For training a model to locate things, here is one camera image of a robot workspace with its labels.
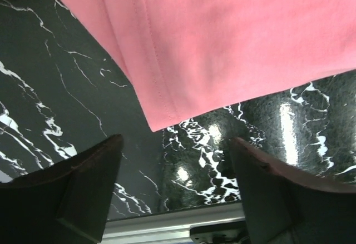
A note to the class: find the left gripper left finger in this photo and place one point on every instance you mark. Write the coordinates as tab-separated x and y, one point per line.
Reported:
64	203

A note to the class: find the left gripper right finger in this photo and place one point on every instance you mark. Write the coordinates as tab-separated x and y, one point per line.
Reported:
283	204

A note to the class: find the light pink t-shirt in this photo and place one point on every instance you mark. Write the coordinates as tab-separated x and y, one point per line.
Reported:
187	57

